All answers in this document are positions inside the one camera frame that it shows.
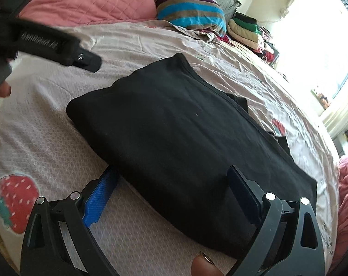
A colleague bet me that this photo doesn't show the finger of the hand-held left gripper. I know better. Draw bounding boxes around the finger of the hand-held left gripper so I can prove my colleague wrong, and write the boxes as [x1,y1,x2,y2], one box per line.
[73,48,102,73]

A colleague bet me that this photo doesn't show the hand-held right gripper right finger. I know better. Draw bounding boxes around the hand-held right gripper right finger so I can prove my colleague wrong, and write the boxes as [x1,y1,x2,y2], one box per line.
[226,165,327,276]

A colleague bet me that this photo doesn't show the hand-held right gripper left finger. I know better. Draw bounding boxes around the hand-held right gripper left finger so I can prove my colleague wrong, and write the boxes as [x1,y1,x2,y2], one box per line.
[20,165,120,276]

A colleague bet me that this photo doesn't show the black garment with orange cuffs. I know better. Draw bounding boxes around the black garment with orange cuffs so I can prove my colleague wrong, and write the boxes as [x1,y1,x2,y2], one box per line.
[66,52,318,261]

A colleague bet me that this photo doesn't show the stack of folded clothes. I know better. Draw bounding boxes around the stack of folded clothes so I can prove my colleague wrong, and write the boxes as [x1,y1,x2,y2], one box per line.
[227,12,280,63]

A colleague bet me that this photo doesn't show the person's left hand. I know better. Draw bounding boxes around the person's left hand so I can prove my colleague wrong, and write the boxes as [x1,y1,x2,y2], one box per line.
[0,81,12,116]

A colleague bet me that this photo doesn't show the person's right hand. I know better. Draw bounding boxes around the person's right hand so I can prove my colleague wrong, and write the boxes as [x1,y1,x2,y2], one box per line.
[190,251,224,276]

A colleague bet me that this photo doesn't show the pink quilted pillow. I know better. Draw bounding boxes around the pink quilted pillow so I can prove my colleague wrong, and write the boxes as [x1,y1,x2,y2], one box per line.
[18,0,158,26]

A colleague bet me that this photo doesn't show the strawberry print bed sheet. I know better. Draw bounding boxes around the strawberry print bed sheet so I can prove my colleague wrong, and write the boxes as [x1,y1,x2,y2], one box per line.
[0,20,340,276]

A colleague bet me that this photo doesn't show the striped knitted pillow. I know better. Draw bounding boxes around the striped knitted pillow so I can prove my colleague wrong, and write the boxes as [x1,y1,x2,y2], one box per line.
[151,0,228,31]

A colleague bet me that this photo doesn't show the small items on window sill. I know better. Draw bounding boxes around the small items on window sill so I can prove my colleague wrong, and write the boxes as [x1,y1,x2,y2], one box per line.
[310,88,332,110]

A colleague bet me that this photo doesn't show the bright window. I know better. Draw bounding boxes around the bright window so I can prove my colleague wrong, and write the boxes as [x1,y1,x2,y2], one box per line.
[273,0,348,112]

